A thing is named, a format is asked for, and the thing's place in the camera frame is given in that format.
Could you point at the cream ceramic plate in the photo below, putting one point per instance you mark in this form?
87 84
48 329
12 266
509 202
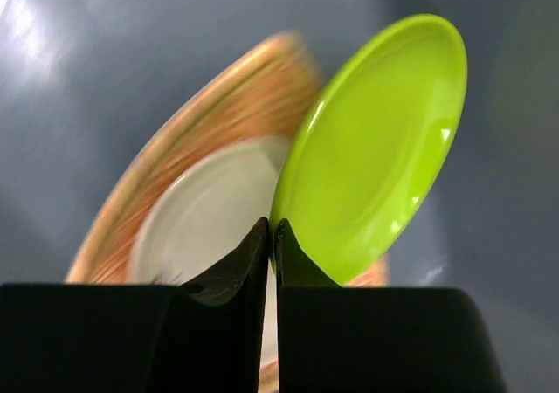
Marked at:
209 229

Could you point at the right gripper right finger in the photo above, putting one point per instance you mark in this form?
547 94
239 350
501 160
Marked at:
357 339

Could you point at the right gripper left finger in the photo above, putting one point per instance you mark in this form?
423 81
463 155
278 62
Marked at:
201 336

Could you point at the grey plastic bin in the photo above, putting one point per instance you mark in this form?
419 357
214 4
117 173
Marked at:
85 83

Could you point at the woven bamboo fan-shaped basket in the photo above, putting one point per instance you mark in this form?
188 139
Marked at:
267 92

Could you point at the green plastic plate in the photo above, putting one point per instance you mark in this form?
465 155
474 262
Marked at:
370 148

